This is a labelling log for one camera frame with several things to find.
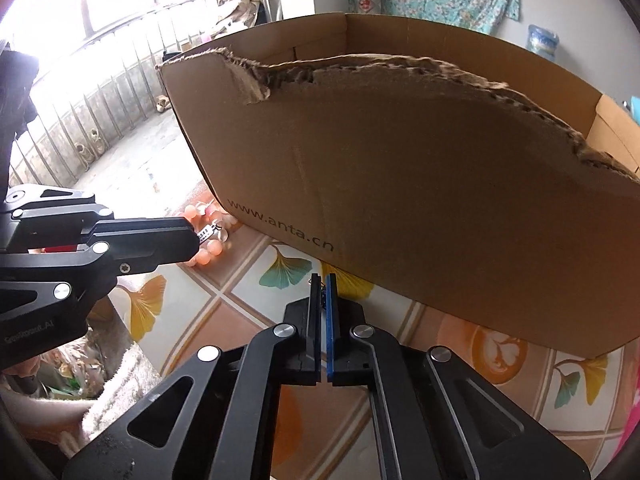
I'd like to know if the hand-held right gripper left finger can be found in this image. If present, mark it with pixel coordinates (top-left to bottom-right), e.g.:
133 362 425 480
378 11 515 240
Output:
60 272 322 480

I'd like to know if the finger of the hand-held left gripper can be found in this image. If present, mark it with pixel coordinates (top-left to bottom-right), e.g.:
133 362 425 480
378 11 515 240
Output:
0 185 198 253
0 237 201 313

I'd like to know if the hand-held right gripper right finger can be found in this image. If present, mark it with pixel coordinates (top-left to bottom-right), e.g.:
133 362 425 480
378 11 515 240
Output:
325 272 593 480

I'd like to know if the pink orange bead bracelet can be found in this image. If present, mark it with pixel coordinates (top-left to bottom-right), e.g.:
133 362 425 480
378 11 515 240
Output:
182 204 241 267

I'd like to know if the brown cardboard box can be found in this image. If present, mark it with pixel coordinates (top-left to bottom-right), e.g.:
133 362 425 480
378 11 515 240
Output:
155 12 640 360

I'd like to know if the ginkgo leaf print tablecloth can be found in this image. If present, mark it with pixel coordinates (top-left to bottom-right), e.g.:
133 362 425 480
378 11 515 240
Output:
107 180 640 436

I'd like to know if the white fluffy cloth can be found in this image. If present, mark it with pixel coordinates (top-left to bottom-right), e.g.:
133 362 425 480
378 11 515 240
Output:
80 342 166 441

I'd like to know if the metal balcony railing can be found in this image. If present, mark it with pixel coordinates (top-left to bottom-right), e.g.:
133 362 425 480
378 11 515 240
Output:
0 0 221 186

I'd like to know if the brown patterned cloth pile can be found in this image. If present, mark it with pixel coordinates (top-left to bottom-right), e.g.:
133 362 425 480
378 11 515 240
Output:
217 0 266 31

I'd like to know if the pink floral blanket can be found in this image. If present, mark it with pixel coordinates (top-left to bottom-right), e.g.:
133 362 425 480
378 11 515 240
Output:
612 400 640 461

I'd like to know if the blue water jug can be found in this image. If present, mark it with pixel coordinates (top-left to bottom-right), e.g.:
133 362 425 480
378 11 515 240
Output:
527 24 560 57

